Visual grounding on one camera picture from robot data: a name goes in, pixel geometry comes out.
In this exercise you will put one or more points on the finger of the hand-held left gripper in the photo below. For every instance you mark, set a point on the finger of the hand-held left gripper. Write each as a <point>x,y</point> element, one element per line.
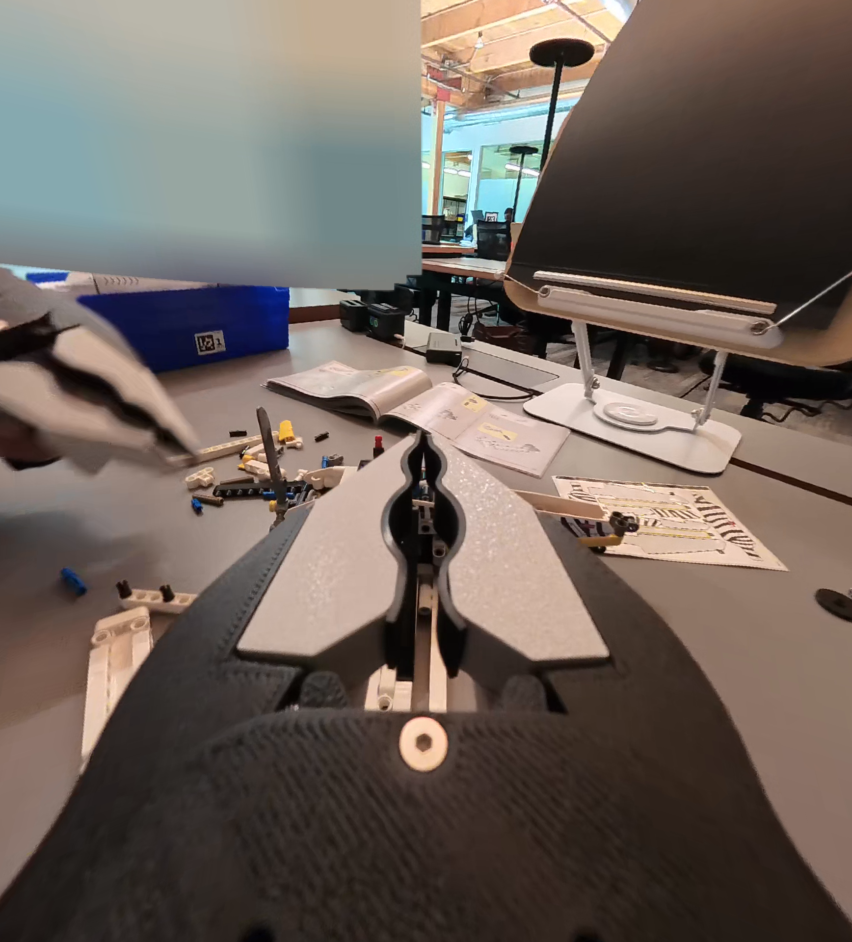
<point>43,405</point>
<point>120,368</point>

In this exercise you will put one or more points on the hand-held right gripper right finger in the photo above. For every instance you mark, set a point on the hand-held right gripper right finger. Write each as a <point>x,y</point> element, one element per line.
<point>522,581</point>

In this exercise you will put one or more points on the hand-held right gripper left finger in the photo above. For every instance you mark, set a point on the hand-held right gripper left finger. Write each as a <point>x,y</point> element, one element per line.
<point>323,581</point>

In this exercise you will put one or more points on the lego helicopter model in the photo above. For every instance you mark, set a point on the lego helicopter model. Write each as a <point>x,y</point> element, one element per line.
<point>426,515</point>

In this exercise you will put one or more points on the long white lego beam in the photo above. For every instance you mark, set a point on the long white lego beam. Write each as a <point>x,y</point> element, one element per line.
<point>227,447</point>

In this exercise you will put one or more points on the white lego beam black pins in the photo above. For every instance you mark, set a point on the white lego beam black pins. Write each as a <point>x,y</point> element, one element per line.
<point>153,596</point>

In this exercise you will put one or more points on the white lego panel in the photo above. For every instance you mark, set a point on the white lego panel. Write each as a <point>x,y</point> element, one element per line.
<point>113,662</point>

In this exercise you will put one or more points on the pile of loose lego pieces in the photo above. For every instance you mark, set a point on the pile of loose lego pieces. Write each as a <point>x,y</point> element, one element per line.
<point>249,486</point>

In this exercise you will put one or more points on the blue lego pin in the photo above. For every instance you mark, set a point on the blue lego pin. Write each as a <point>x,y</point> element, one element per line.
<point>72,581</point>

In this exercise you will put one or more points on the black lego disc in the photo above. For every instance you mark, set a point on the black lego disc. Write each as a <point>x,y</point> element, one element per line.
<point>838,603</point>

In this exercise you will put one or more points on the blue plastic bin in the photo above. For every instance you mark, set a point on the blue plastic bin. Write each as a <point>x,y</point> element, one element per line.
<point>176,316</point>

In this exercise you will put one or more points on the white plastic crate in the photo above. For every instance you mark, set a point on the white plastic crate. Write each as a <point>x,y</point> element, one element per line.
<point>153,282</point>

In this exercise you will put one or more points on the striped sticker sheet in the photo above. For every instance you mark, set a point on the striped sticker sheet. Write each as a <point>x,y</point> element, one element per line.
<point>676,522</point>

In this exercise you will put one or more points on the open instruction booklet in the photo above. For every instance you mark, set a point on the open instruction booklet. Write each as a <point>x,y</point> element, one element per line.
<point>367,390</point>

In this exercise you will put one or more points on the grey flat pad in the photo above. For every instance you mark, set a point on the grey flat pad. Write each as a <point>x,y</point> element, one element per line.
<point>522,368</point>

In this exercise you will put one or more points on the black charger box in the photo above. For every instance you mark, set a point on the black charger box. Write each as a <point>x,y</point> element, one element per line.
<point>353,315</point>
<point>385,321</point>

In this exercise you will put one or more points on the black power adapter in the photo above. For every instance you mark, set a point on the black power adapter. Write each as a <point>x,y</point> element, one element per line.
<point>444,346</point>

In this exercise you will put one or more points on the white metal book stand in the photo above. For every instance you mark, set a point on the white metal book stand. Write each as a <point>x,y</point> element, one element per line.
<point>647,309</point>

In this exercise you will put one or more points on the background wooden desk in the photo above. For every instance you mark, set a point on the background wooden desk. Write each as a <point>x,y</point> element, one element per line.
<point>463,269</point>

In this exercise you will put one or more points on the black office chair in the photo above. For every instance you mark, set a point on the black office chair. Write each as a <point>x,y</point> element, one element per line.
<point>491,239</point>

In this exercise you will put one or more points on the short black floor lamp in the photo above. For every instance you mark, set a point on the short black floor lamp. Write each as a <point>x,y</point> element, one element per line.
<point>522,169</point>

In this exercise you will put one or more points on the large black board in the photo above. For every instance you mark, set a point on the large black board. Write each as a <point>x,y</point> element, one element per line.
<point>706,147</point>

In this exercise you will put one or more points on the tall black floor lamp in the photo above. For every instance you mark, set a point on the tall black floor lamp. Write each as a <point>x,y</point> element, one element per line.
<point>560,66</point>

